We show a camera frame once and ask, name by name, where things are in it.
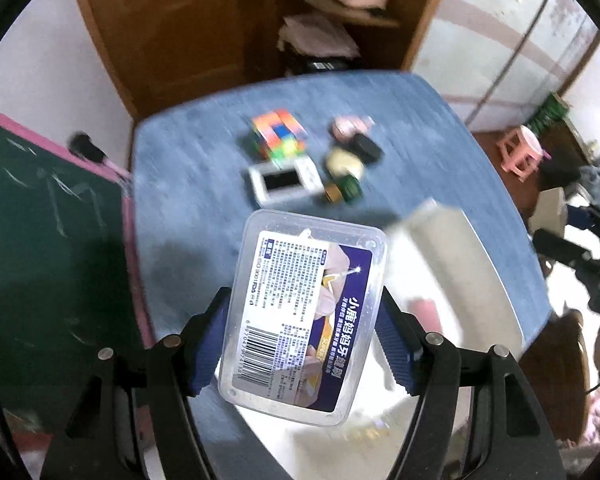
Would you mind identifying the pink-framed green chalkboard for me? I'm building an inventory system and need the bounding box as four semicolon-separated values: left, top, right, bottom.
0;102;151;441

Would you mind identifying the pink plastic stool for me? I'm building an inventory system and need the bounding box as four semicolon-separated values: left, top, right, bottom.
497;126;546;181

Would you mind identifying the folded pink cloth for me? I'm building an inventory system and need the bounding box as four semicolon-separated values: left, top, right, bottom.
278;12;361;58

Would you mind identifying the brown wooden shelf cabinet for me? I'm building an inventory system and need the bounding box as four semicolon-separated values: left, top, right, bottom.
275;0;456;78

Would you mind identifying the green packet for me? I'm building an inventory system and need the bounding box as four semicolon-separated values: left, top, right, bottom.
530;92;571;136

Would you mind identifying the white plastic tray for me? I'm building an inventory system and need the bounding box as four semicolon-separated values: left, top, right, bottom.
232;199;526;480

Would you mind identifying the black chalkboard knob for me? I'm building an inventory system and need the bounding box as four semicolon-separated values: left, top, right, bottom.
70;132;106;163

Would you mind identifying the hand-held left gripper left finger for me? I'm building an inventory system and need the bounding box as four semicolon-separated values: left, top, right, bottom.
40;286;233;480

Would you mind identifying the pale floral wardrobe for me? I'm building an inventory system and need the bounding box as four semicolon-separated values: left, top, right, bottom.
410;0;600;133

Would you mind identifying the clear plastic box with label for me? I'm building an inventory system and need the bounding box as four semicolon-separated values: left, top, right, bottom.
217;210;388;428

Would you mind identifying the black bag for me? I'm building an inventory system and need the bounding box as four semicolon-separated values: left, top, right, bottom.
290;55;361;78

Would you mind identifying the small black block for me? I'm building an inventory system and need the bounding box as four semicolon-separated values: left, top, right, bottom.
352;132;385;163

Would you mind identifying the round pink case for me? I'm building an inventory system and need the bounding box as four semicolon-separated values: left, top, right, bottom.
330;115;376;141

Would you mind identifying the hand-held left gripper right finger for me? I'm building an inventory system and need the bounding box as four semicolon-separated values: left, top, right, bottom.
375;290;568;480

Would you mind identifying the green gold small bottle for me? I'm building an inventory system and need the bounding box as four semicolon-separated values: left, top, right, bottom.
322;175;363;206

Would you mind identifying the multicoloured puzzle cube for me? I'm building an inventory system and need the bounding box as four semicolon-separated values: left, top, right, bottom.
251;109;308;161

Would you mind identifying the pink stick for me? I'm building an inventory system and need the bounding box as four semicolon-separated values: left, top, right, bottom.
405;297;438;331

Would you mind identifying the brown wooden door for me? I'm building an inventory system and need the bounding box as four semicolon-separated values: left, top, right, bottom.
70;0;283;117

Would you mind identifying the white handheld game console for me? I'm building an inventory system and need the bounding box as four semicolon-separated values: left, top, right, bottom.
247;156;321;206

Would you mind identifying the round yellow soap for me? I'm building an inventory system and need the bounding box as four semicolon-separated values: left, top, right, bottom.
325;147;366;178

